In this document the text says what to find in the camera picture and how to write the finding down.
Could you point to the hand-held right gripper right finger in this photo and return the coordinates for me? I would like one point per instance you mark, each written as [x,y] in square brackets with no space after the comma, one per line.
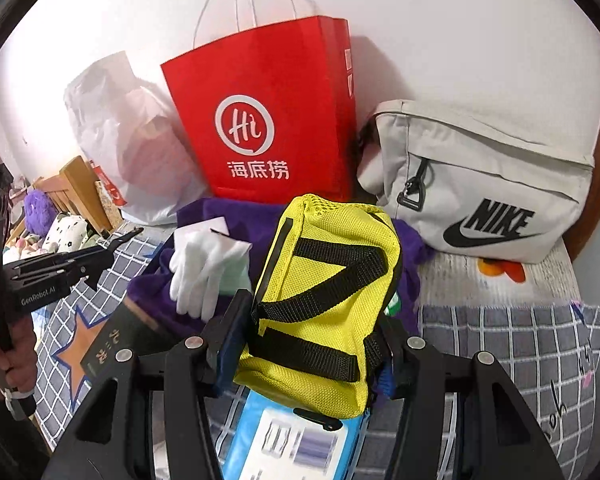
[410,360]

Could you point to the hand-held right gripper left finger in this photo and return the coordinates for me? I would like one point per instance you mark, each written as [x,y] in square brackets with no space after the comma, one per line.
[230,345]

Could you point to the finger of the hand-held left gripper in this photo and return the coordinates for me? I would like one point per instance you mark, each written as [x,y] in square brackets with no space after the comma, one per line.
[122,239]
[92,260]

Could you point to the pair of white gloves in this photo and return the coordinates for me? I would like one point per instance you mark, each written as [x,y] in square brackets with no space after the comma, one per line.
[200,270]

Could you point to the yellow mesh pouch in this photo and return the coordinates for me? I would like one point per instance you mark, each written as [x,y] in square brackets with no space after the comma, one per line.
[320,270]

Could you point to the person's left hand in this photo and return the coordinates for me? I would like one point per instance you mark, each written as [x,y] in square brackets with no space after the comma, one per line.
[17,365]

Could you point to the patterned book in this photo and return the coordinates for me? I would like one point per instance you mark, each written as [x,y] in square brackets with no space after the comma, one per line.
[107,205]

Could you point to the black spotted white pillow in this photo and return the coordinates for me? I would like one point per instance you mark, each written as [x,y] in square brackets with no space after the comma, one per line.
[65,230]

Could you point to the purple towel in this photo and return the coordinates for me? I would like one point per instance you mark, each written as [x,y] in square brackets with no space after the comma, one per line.
[150,295]

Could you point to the purple plush toy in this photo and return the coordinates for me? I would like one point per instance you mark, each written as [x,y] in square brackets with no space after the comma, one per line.
[37,210]

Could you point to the wooden headboard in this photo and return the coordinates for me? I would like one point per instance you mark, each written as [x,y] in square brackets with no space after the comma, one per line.
[75,175]

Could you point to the dark green box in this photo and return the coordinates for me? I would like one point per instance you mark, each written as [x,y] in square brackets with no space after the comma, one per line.
[115,340]

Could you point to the blue box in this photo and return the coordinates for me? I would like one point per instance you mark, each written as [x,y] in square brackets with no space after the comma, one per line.
[260,425]

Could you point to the white printed bed sheet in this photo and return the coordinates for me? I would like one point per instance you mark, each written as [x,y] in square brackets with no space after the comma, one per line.
[460,285]

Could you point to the grey checkered blanket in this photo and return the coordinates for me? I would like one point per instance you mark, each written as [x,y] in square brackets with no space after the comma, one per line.
[505,350]

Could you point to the white plastic shopping bag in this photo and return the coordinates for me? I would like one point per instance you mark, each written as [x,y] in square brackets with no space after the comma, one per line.
[130,135]

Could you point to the grey canvas bag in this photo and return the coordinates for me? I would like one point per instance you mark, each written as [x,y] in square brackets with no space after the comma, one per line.
[480,160]

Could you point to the red paper bag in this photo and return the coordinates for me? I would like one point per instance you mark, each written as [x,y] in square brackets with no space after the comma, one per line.
[280,85]

